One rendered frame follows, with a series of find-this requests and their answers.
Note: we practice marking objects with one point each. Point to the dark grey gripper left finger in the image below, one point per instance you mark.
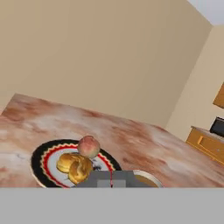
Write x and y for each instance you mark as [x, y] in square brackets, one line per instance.
[100, 176]

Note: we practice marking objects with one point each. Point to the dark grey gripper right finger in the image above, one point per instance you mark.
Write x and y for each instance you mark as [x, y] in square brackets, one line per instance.
[122, 175]

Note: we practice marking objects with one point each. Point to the black red white patterned plate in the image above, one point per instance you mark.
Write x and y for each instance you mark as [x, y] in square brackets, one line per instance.
[52, 163]

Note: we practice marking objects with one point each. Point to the white bowl with brown content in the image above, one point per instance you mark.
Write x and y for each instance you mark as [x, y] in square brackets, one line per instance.
[148, 178]

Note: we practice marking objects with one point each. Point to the golden brown pastry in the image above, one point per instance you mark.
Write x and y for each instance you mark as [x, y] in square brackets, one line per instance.
[74, 167]

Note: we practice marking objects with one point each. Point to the pink yellow peach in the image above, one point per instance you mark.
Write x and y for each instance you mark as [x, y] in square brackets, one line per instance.
[88, 146]

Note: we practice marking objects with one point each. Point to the yellow wooden base cupboards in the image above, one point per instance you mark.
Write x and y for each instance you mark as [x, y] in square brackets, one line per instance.
[207, 145]

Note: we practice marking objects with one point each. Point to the black countertop appliance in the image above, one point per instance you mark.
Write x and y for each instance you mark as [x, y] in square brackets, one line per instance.
[218, 127]

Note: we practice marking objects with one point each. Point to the yellow wooden wall cupboard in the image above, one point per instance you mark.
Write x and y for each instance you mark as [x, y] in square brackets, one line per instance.
[220, 97]

